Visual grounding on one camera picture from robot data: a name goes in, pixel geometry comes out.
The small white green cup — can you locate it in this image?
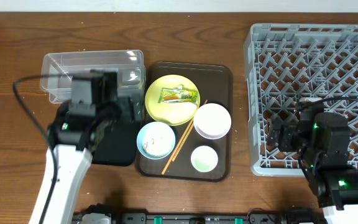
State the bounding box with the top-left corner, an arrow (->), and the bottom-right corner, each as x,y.
190,146 -> 219,173

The grey dishwasher rack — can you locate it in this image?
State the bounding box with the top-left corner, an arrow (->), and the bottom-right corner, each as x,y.
244,24 -> 358,177

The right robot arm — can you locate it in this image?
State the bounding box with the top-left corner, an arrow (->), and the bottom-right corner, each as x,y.
267,112 -> 358,223

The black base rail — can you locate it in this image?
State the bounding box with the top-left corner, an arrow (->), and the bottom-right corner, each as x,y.
70,203 -> 326,224

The dark brown tray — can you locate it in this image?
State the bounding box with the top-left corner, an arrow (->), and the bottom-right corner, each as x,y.
135,62 -> 232,182

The black plastic bin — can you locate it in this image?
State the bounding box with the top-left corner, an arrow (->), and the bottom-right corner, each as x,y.
92,100 -> 141,166

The blue bowl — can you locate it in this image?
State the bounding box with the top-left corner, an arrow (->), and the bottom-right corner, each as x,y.
136,121 -> 176,160

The pink bowl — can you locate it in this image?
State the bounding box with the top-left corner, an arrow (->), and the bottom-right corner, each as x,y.
193,103 -> 232,139

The green snack wrapper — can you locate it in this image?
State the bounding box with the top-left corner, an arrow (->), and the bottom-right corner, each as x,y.
158,85 -> 198,103

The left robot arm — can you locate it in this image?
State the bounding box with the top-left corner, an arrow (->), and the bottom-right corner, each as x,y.
30,70 -> 144,223

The clear plastic bin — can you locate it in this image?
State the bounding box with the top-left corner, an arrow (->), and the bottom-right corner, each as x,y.
40,50 -> 146,104

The rice food waste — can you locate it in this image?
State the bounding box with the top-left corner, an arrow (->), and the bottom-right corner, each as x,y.
142,133 -> 172,157

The yellow plate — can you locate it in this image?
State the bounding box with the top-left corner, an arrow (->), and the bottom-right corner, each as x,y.
145,75 -> 200,126

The wooden chopstick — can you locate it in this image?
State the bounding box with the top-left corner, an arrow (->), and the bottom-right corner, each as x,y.
170,117 -> 195,162
162,119 -> 194,175

